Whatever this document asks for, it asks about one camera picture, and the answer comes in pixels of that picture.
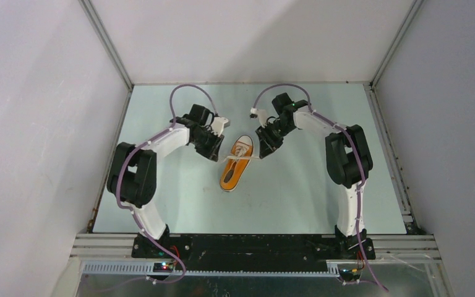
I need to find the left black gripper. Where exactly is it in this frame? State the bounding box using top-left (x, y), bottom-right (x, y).
top-left (190, 127), bottom-right (224, 162)

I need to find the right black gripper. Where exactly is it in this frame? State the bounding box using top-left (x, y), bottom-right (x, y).
top-left (256, 119), bottom-right (296, 158)

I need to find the orange canvas sneaker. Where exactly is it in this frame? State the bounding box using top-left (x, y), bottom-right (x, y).
top-left (220, 135), bottom-right (254, 192)

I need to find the white shoelace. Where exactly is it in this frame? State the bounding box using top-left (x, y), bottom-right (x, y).
top-left (217, 141), bottom-right (260, 163)

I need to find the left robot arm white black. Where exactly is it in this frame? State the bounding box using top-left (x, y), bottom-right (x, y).
top-left (106, 104), bottom-right (230, 258)

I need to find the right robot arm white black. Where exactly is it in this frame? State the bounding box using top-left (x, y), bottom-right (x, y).
top-left (250, 93), bottom-right (374, 259)

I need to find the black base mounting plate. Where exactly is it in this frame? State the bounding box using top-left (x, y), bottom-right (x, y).
top-left (131, 233), bottom-right (376, 273)

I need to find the left controller board with leds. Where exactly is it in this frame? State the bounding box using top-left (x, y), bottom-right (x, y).
top-left (152, 262), bottom-right (175, 273)

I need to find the controller board with leds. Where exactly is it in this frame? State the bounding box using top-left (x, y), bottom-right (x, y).
top-left (152, 262), bottom-right (175, 273)
top-left (338, 269), bottom-right (361, 285)

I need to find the right controller board with leds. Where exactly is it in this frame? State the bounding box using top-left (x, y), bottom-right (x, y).
top-left (338, 269), bottom-right (361, 285)

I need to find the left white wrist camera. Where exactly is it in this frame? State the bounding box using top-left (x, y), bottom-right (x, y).
top-left (210, 116), bottom-right (230, 137)

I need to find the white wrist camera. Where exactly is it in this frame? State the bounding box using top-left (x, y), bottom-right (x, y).
top-left (249, 108), bottom-right (268, 127)
top-left (210, 116), bottom-right (230, 137)

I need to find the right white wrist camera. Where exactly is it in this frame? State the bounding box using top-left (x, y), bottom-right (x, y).
top-left (249, 108), bottom-right (268, 127)

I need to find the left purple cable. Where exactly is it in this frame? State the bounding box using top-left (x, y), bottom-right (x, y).
top-left (115, 84), bottom-right (220, 285)

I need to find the grey slotted cable duct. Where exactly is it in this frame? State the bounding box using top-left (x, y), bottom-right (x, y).
top-left (82, 262), bottom-right (341, 278)

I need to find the aluminium frame rail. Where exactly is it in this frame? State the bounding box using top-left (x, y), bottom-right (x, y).
top-left (71, 233), bottom-right (442, 264)

